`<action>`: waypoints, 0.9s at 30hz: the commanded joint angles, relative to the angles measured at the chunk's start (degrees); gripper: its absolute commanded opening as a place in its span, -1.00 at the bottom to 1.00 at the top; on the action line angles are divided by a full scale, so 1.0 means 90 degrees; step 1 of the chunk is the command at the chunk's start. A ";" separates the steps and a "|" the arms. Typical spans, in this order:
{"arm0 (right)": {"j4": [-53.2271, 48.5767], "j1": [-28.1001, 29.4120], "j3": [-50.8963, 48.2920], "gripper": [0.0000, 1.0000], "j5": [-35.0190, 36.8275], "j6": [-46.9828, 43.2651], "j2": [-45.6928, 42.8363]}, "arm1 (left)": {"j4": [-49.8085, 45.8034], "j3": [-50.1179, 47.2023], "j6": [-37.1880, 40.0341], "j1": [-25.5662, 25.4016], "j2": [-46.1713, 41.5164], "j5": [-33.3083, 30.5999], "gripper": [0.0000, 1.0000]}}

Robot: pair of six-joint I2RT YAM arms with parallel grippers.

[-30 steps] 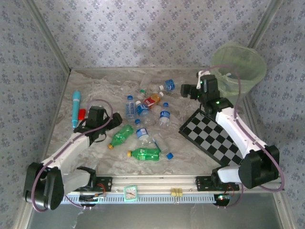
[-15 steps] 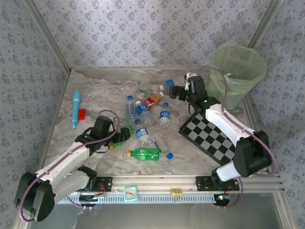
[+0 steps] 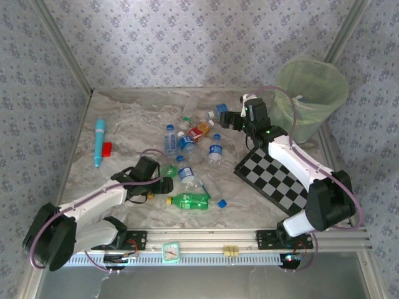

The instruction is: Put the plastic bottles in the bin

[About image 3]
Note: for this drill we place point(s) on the green bottle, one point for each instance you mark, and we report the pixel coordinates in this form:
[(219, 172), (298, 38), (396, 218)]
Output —
[(190, 201), (170, 170)]

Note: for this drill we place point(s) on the blue-label water bottle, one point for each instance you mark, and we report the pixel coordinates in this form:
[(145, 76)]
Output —
[(186, 144), (170, 141), (186, 174), (215, 151)]

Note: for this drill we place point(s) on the crushed clear plastic bottle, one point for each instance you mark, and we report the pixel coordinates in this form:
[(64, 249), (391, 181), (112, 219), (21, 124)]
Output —
[(215, 183)]

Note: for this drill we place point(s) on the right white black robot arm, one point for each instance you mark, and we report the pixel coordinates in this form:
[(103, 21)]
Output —
[(296, 162)]

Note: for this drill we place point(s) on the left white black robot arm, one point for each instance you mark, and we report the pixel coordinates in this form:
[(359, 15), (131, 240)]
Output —
[(93, 199)]

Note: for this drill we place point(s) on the green plastic bin liner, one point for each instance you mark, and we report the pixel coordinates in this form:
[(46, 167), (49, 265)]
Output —
[(290, 99)]

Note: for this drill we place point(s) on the green mesh bin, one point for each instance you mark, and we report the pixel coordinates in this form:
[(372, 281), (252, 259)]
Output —
[(324, 78)]

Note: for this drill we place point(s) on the small blue-label bottle, white cap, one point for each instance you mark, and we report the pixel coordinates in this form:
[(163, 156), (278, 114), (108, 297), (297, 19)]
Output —
[(221, 108)]

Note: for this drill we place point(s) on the orange bottle, red label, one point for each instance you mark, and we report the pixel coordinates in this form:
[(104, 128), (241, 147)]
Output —
[(199, 130)]

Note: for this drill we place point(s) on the blue plastic stick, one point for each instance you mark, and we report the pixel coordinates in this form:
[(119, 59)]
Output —
[(205, 188)]

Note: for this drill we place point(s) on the small red box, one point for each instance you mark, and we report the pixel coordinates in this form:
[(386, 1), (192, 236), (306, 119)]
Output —
[(107, 149)]

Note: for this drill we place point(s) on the blue toy marker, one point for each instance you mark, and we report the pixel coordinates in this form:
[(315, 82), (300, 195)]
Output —
[(100, 137)]

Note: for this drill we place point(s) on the loose blue bottle cap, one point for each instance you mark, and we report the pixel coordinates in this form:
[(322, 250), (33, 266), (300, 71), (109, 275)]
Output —
[(222, 204)]

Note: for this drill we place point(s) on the small green square clock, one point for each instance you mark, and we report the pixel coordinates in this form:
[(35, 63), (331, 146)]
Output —
[(171, 253)]

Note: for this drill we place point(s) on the black and grey chessboard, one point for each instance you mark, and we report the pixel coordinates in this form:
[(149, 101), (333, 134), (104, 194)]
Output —
[(271, 177)]

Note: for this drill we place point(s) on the aluminium mounting rail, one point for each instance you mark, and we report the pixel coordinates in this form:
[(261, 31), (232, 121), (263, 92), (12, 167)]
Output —
[(205, 241)]

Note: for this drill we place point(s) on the aluminium frame post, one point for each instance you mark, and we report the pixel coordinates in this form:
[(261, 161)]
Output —
[(62, 46), (352, 21)]

